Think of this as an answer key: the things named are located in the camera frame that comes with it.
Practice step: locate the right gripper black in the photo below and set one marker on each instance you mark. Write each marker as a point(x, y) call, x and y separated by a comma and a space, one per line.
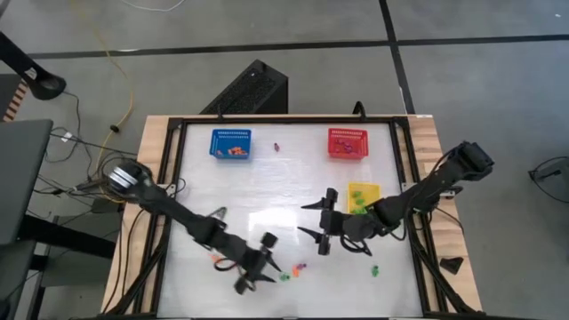
point(338, 226)

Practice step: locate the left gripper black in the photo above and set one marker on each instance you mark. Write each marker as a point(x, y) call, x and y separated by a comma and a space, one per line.
point(253, 264)

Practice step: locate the green plastic Halloween decoration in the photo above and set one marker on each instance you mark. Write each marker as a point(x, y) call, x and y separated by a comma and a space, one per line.
point(375, 270)
point(361, 202)
point(284, 277)
point(357, 194)
point(358, 210)

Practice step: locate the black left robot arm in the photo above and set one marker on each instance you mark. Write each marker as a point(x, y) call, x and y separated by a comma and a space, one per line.
point(178, 213)

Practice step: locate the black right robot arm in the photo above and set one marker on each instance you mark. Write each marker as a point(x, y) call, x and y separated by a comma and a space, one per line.
point(427, 191)

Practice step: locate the yellow plastic basket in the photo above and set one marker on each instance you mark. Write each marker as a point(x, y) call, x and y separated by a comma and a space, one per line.
point(372, 191)

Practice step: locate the glossy white table sheet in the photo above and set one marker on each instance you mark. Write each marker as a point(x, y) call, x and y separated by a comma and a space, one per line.
point(266, 178)

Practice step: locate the red plastic basket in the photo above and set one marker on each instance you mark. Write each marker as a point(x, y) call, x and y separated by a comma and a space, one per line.
point(360, 135)

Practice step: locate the blue plastic basket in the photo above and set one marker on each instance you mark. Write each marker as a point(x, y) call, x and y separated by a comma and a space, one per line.
point(231, 138)

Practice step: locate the black perforated computer tower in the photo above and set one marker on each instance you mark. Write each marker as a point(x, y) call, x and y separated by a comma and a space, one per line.
point(249, 91)

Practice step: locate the dark grey desk top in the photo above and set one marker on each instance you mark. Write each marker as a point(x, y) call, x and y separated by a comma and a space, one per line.
point(22, 178)

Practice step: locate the black stand foot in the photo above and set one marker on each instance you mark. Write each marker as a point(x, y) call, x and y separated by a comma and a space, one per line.
point(44, 84)

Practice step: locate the striped wooden panel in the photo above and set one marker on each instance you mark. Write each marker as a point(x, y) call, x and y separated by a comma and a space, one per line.
point(15, 102)

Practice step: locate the silver mounting bracket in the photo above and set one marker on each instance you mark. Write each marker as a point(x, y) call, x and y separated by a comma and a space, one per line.
point(170, 189)
point(405, 186)

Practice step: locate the black metal table frame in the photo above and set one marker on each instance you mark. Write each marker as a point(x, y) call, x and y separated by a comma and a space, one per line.
point(289, 120)

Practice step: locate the black triangular bracket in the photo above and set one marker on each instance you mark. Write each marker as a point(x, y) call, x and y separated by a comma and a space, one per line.
point(451, 265)

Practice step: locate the black desk frame beam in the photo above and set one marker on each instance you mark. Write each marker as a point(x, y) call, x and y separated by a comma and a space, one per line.
point(66, 235)

